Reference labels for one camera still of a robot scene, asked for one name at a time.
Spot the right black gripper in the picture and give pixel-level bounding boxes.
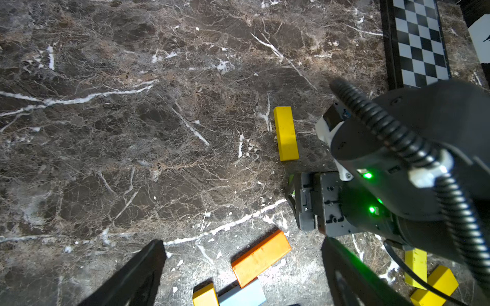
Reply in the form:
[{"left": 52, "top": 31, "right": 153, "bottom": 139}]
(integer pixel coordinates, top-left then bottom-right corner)
[{"left": 286, "top": 172, "right": 379, "bottom": 235}]

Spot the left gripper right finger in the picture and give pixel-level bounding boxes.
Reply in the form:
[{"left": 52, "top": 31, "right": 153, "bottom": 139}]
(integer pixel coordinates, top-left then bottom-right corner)
[{"left": 321, "top": 237, "right": 410, "bottom": 305}]

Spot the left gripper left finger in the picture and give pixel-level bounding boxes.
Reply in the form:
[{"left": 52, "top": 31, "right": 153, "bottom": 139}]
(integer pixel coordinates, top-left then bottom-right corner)
[{"left": 80, "top": 239, "right": 167, "bottom": 305}]

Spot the long yellow block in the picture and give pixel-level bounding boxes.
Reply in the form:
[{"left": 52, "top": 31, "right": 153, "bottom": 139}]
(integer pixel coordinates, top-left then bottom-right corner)
[{"left": 193, "top": 283, "right": 219, "bottom": 306}]

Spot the orange block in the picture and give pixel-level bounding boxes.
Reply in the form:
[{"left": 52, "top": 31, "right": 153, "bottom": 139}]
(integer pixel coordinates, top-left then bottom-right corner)
[{"left": 231, "top": 229, "right": 292, "bottom": 288}]

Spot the light blue block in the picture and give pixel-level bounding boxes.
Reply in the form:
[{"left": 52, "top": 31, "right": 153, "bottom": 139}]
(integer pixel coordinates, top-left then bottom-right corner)
[{"left": 218, "top": 277, "right": 267, "bottom": 306}]

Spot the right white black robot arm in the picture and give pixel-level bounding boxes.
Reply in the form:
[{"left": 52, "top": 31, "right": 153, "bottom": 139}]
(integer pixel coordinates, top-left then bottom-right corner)
[{"left": 287, "top": 79, "right": 489, "bottom": 275}]

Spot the black white checkerboard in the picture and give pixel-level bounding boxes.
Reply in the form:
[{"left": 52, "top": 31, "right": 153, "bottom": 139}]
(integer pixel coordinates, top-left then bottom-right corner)
[{"left": 380, "top": 0, "right": 451, "bottom": 90}]

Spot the black corrugated cable hose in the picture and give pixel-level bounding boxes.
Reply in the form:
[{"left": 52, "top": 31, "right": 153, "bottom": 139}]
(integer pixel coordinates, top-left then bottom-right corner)
[{"left": 330, "top": 78, "right": 490, "bottom": 291}]

